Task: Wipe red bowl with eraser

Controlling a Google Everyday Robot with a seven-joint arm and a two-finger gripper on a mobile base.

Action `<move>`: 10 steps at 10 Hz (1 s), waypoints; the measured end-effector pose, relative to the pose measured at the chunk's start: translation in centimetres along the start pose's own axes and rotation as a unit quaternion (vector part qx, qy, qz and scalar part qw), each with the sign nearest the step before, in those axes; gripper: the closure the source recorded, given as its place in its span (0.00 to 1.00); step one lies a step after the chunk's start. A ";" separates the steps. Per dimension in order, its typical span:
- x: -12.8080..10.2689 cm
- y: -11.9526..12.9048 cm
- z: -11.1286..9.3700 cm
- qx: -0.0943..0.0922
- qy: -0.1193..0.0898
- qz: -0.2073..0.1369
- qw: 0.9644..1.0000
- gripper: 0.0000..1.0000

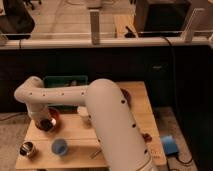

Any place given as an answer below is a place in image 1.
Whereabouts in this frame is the red bowl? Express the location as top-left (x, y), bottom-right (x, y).
top-left (35, 108), bottom-right (60, 132)

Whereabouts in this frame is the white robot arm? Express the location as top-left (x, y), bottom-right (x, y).
top-left (14, 76), bottom-right (159, 171)

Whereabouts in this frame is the blue plastic cup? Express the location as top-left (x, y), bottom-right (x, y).
top-left (51, 139), bottom-right (68, 156)

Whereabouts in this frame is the small metal cup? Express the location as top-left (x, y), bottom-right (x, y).
top-left (19, 141), bottom-right (36, 158)

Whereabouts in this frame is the cream paper cup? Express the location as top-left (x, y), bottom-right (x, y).
top-left (77, 106), bottom-right (89, 121)

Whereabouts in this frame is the green plastic basket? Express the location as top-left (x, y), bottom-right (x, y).
top-left (43, 75), bottom-right (88, 113)

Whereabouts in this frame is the wooden stick utensil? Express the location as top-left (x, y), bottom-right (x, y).
top-left (90, 149), bottom-right (102, 159)

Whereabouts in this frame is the small brown object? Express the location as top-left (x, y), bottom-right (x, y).
top-left (142, 133), bottom-right (152, 142)

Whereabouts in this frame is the black office chair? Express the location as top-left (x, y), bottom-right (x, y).
top-left (0, 0), bottom-right (35, 34)

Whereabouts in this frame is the blue tape roll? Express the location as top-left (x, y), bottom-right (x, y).
top-left (161, 135), bottom-right (179, 155)

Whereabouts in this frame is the black cabinet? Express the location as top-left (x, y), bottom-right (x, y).
top-left (134, 0), bottom-right (191, 32)

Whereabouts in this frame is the grey partition post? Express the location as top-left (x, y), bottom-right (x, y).
top-left (90, 9), bottom-right (100, 45)

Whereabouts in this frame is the black power cable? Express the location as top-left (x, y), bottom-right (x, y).
top-left (162, 35), bottom-right (194, 166)

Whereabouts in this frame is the angled grey bracket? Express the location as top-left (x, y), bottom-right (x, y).
top-left (182, 8), bottom-right (205, 43)

